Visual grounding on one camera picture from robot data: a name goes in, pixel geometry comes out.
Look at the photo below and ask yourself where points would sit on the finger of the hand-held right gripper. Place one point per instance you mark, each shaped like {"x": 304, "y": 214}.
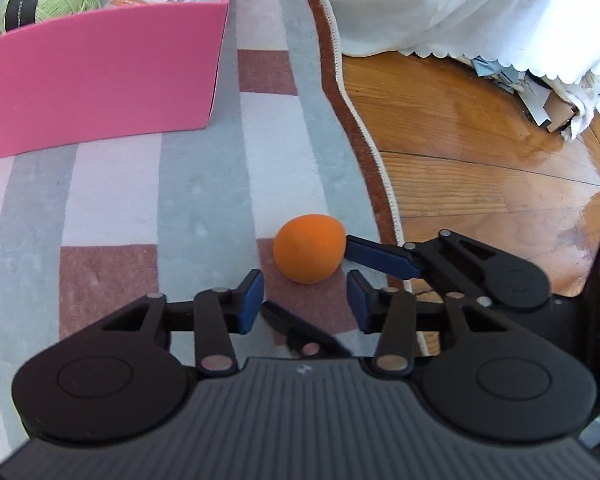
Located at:
{"x": 305, "y": 332}
{"x": 380, "y": 257}

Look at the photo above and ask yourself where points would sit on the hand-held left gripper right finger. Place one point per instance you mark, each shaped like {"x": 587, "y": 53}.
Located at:
{"x": 359, "y": 305}

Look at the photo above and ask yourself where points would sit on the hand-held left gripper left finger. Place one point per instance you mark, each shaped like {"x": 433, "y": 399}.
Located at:
{"x": 250, "y": 302}

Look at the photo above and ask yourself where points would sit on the orange fruit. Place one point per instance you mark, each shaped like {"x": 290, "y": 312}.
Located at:
{"x": 307, "y": 247}

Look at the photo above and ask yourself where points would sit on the pink cardboard box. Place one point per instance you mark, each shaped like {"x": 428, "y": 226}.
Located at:
{"x": 105, "y": 70}

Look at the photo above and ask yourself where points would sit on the papers under bed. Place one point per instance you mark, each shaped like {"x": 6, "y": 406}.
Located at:
{"x": 540, "y": 105}

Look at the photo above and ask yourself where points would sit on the floral quilt bedspread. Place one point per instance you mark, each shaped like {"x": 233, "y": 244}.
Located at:
{"x": 430, "y": 10}

